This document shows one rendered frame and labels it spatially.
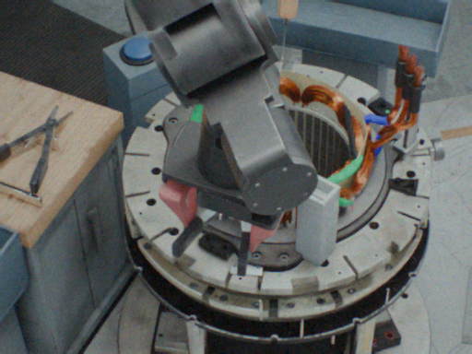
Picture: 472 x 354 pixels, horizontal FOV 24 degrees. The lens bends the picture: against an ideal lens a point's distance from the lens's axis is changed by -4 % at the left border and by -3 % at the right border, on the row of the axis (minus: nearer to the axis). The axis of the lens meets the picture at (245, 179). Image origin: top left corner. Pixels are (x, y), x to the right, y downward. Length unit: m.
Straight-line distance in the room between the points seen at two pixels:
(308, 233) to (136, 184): 0.20
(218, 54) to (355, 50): 0.60
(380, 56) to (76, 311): 0.48
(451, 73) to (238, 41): 2.18
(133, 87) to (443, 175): 0.48
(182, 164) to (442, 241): 0.66
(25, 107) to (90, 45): 1.72
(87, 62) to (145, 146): 1.78
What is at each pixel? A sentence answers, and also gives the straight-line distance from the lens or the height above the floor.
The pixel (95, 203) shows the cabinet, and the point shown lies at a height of 0.97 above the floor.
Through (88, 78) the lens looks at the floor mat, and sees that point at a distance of 2.93.
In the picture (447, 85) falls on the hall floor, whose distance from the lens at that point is 2.94.
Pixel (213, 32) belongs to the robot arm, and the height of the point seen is 1.43.
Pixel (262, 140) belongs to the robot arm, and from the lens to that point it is 0.81.
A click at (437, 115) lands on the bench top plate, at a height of 0.78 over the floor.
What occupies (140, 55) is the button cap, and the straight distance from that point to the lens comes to 1.39.
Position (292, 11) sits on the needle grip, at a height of 1.30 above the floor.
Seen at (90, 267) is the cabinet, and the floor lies 0.88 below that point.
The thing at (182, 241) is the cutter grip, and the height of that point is 1.18.
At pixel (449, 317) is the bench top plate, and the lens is 1.46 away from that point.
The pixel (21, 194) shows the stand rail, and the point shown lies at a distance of 1.20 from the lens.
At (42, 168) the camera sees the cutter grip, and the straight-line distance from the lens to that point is 1.20.
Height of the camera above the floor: 1.95
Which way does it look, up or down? 47 degrees down
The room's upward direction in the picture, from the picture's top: 1 degrees counter-clockwise
